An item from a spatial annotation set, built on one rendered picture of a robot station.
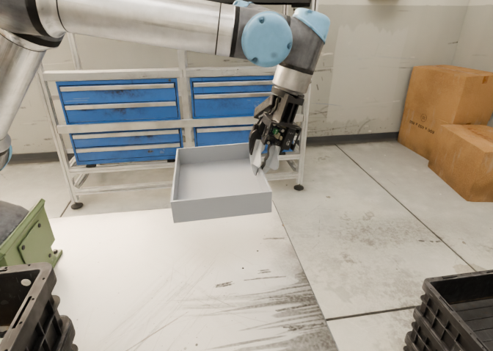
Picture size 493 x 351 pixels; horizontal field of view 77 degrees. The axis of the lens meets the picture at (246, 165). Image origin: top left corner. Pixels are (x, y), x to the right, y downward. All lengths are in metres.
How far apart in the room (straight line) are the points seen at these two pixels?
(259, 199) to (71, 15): 0.43
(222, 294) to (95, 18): 0.56
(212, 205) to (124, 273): 0.30
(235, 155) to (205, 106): 1.30
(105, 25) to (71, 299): 0.55
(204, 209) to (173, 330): 0.23
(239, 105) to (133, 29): 1.69
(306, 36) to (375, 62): 2.80
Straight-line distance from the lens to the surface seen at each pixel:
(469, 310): 1.16
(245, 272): 0.77
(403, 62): 3.58
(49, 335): 0.56
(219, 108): 2.15
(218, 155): 0.87
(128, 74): 2.12
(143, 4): 0.51
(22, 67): 0.75
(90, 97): 2.22
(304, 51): 0.65
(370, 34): 3.35
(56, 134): 2.34
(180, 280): 0.77
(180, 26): 0.50
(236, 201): 0.63
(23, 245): 0.78
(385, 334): 1.64
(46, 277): 0.51
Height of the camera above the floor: 1.24
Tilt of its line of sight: 26 degrees down
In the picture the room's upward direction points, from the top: straight up
